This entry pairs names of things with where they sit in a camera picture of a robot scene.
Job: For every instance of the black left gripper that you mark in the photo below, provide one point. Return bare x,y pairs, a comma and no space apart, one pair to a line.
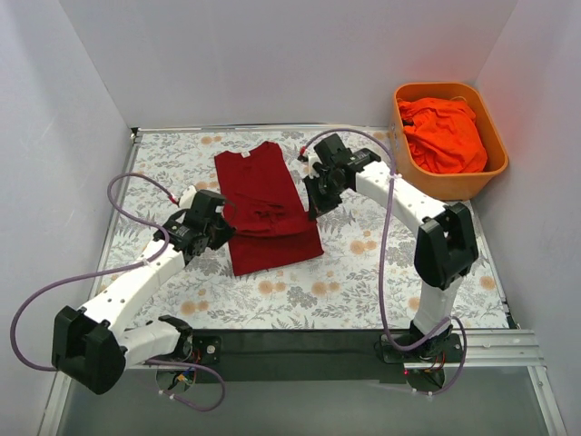
222,225

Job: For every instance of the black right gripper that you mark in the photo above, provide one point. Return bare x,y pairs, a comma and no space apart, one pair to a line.
313,195

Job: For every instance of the dark red t-shirt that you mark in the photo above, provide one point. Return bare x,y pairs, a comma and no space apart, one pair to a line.
272,228

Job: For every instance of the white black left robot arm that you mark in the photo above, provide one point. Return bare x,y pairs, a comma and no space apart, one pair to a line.
95,343

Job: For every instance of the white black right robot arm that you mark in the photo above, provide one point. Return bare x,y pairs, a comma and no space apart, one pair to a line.
446,245

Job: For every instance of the floral patterned table mat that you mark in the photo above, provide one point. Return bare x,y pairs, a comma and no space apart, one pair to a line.
364,279

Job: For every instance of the orange plastic basket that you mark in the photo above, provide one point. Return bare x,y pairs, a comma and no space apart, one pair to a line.
454,186

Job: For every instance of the bright orange t-shirt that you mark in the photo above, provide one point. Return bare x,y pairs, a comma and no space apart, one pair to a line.
442,135

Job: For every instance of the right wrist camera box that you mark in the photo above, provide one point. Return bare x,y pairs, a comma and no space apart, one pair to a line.
331,153

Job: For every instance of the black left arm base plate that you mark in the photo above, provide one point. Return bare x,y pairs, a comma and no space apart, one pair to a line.
206,350

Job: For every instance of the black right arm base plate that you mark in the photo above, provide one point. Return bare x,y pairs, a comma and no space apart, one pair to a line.
447,347

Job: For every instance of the aluminium front frame rail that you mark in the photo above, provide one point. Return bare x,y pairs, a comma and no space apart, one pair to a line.
480,346

